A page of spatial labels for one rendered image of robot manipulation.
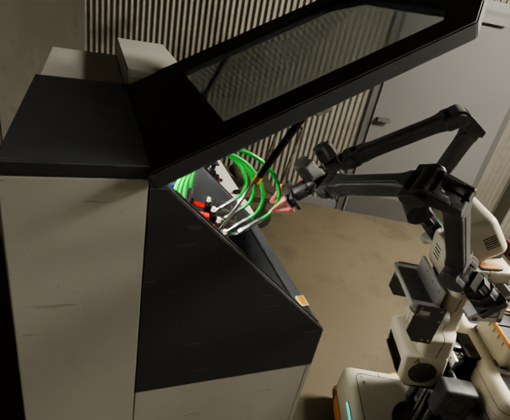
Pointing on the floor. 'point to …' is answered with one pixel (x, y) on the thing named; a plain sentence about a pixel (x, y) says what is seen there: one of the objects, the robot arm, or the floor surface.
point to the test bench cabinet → (227, 397)
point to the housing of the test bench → (75, 237)
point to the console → (141, 59)
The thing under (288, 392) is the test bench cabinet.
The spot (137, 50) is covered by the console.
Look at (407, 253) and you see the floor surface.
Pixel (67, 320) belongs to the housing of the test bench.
